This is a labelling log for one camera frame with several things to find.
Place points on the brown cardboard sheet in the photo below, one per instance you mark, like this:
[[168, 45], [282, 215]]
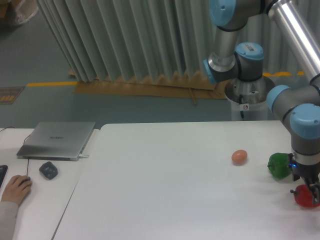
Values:
[[193, 88]]

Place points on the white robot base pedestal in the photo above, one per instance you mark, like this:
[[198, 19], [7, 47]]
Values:
[[248, 98]]

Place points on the beige sleeved forearm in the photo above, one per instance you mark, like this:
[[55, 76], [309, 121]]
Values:
[[8, 217]]

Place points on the clear plastic bag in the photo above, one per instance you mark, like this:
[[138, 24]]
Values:
[[21, 11]]

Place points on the cardboard box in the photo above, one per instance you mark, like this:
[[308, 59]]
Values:
[[4, 4]]

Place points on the green bell pepper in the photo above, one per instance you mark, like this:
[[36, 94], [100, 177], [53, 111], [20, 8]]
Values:
[[278, 165]]

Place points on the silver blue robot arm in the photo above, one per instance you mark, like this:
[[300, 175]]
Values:
[[298, 110]]

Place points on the black computer mouse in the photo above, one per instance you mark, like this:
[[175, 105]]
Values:
[[26, 181]]

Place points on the white laptop plug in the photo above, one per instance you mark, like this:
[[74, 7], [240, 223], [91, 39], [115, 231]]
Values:
[[82, 156]]

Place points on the silver closed laptop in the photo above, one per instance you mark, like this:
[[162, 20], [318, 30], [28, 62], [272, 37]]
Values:
[[57, 141]]

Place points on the brown egg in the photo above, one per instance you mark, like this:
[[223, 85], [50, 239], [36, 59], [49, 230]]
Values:
[[239, 157]]

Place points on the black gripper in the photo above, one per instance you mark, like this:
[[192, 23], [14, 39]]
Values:
[[307, 167]]

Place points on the pale green pleated curtain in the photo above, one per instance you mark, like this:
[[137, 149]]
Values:
[[133, 38]]

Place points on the dark grey small gadget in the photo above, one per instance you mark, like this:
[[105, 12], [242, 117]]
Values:
[[48, 170]]

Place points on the black keyboard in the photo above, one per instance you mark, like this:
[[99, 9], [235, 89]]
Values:
[[3, 171]]

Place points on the person's bare hand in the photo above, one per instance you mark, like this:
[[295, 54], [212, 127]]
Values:
[[12, 193]]

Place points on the red bell pepper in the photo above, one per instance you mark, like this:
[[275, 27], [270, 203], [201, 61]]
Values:
[[303, 197]]

